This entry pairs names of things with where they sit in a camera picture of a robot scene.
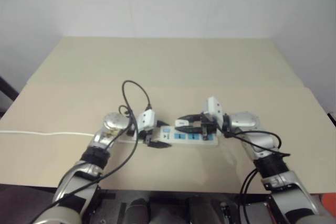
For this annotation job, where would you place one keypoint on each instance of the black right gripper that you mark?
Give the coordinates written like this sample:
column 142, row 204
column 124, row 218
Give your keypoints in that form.
column 208, row 128

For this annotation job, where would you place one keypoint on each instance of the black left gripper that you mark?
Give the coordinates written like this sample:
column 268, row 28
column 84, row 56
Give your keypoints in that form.
column 148, row 139

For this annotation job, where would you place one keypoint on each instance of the white charger plug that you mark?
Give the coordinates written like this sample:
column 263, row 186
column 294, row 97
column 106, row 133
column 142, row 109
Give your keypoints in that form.
column 181, row 123

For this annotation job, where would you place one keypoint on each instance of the white blue power strip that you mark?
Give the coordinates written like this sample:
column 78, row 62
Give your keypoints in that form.
column 183, row 140

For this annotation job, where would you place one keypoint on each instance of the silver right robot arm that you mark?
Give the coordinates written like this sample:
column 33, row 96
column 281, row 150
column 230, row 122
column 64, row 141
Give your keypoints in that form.
column 246, row 121

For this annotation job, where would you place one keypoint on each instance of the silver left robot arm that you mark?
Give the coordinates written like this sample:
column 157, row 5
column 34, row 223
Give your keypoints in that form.
column 113, row 121

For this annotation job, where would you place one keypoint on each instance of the dark rounded shape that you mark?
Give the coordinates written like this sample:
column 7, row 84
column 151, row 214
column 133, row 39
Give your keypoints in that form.
column 138, row 212

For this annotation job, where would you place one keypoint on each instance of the dark object beside table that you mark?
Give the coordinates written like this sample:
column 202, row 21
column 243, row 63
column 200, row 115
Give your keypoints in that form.
column 333, row 119

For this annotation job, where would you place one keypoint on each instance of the dark slanted bar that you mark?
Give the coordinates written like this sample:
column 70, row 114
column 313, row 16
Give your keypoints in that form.
column 7, row 90

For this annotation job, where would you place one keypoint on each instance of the orange object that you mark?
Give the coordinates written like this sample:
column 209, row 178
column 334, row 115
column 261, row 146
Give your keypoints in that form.
column 329, row 204

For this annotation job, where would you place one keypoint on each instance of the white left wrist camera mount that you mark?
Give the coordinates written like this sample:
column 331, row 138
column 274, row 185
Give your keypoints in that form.
column 146, row 119

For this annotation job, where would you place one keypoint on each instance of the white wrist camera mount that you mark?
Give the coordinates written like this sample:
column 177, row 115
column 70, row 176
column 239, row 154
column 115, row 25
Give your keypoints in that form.
column 146, row 119
column 214, row 107

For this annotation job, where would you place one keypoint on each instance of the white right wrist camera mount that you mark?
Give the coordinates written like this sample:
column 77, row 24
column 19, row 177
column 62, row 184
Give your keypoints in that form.
column 214, row 107

